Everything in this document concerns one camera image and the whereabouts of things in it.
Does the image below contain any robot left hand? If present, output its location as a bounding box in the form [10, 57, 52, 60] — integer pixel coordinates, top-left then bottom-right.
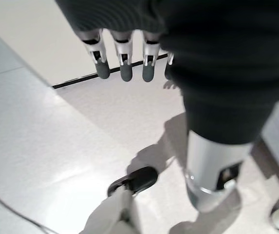
[54, 0, 279, 213]

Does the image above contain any robot left leg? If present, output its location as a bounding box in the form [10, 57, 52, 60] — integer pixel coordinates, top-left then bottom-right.
[80, 166, 160, 234]

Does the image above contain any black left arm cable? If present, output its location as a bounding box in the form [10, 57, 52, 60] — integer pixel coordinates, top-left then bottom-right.
[0, 168, 58, 234]

